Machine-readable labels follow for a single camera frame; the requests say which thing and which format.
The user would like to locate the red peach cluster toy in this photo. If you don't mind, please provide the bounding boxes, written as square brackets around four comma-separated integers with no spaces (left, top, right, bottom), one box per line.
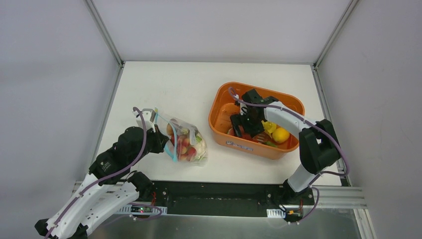
[165,123,197,162]

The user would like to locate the orange plastic basket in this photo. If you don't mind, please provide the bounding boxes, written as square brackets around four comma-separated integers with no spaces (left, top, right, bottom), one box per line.
[208,82,305,160]

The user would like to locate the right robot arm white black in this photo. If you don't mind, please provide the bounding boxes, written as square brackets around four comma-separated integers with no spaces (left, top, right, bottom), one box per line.
[228,87,343,204]

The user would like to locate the clear zip top bag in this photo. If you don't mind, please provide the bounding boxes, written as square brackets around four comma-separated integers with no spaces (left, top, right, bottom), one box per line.
[154,108,208,165]

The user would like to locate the yellow napa cabbage toy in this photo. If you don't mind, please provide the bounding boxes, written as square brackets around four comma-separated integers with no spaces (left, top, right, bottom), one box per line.
[261,120,277,137]

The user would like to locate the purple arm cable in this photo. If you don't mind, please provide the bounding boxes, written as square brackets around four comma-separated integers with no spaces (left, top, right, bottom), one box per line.
[228,87,351,179]
[43,106,149,239]

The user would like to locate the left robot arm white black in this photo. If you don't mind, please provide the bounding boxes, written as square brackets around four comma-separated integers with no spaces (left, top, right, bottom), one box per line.
[34,126,169,239]

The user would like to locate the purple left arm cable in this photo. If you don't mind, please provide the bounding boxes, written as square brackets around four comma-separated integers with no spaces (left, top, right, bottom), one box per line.
[43,106,149,239]

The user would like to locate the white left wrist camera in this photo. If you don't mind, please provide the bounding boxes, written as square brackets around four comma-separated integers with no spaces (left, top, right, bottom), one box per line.
[132,109,156,132]

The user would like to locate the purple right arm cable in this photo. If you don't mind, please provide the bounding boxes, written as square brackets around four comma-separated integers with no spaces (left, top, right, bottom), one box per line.
[228,87,351,179]

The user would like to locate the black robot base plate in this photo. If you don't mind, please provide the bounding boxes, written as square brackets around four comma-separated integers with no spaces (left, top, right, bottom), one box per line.
[137,181,315,217]

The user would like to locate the yellow lemon toy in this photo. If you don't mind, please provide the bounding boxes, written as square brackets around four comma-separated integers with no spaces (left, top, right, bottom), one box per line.
[271,127,290,144]

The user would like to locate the white cauliflower toy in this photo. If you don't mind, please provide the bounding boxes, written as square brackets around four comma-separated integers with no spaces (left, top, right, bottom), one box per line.
[195,135,207,156]

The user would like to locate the green leafy vegetable toy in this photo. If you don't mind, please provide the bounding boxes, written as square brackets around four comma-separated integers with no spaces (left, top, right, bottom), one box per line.
[264,141,278,147]

